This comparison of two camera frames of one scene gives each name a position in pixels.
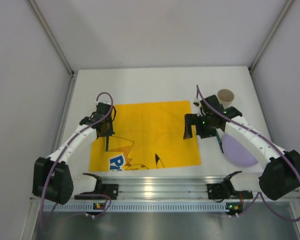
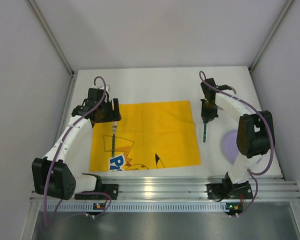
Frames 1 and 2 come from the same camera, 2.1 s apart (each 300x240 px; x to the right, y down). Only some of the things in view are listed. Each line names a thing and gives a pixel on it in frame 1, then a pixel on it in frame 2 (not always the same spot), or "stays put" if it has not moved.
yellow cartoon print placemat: [147, 135] stays put
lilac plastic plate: [236, 153] stays put
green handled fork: [107, 143] -> [114, 127]
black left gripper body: [106, 134] -> [111, 114]
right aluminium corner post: [287, 8] stays put
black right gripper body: [190, 120] -> [208, 115]
